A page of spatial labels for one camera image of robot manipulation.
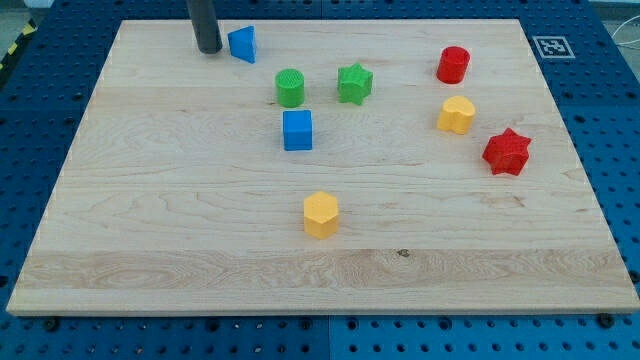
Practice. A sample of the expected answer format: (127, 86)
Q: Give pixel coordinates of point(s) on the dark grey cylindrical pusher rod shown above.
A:
(203, 17)

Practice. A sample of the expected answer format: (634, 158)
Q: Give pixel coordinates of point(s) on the blue triangle block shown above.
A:
(242, 43)

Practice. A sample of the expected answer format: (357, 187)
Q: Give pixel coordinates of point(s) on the green cylinder block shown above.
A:
(290, 87)

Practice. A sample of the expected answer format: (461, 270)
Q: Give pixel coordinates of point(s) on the blue cube block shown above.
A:
(297, 129)

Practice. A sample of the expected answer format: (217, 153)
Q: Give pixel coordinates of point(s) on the green star block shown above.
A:
(354, 84)

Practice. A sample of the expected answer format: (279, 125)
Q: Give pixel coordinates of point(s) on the yellow black hazard tape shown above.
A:
(18, 46)

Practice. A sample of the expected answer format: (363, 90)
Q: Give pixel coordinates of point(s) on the light wooden board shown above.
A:
(356, 167)

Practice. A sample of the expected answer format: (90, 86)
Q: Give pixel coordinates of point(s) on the yellow hexagon block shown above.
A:
(321, 215)

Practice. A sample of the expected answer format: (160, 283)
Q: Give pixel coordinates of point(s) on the red cylinder block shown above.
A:
(453, 64)

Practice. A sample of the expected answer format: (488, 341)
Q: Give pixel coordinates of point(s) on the yellow heart block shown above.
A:
(456, 115)

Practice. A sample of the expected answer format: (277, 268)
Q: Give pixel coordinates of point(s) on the red star block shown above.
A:
(507, 152)

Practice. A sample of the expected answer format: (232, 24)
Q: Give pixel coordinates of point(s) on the white fiducial marker tag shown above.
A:
(553, 47)

